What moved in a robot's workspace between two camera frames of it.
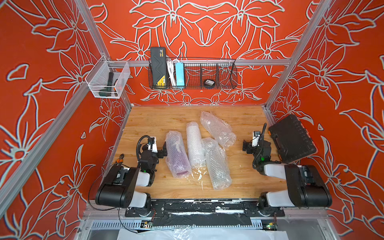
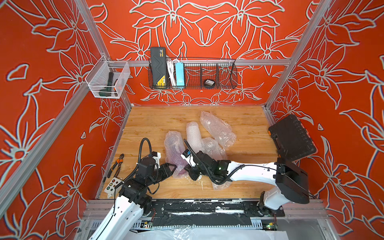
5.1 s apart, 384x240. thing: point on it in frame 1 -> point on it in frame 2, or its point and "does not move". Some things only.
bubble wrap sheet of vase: [177, 160] does not move
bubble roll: [195, 146] does not move
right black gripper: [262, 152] -> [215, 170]
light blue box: [179, 73] does not move
